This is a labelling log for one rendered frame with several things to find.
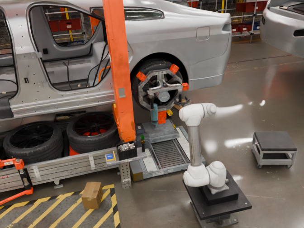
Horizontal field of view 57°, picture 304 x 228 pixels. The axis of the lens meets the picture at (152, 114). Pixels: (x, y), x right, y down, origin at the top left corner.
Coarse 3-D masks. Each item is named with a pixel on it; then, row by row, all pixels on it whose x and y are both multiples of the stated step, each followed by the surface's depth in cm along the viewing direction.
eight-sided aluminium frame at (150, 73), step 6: (150, 72) 325; (156, 72) 325; (162, 72) 328; (168, 72) 329; (138, 84) 332; (144, 84) 328; (138, 90) 335; (138, 96) 340; (144, 102) 345; (162, 108) 352; (168, 108) 354
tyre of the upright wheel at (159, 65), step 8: (144, 64) 338; (152, 64) 330; (160, 64) 331; (168, 64) 335; (136, 72) 339; (144, 72) 330; (176, 72) 342; (136, 80) 333; (136, 88) 337; (136, 96) 343
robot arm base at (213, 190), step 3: (225, 180) 268; (228, 180) 269; (207, 186) 267; (210, 186) 262; (213, 186) 260; (222, 186) 260; (225, 186) 263; (210, 189) 262; (213, 189) 261; (216, 189) 260; (219, 189) 260; (222, 189) 261; (225, 189) 262; (228, 189) 263; (213, 192) 259; (216, 192) 260
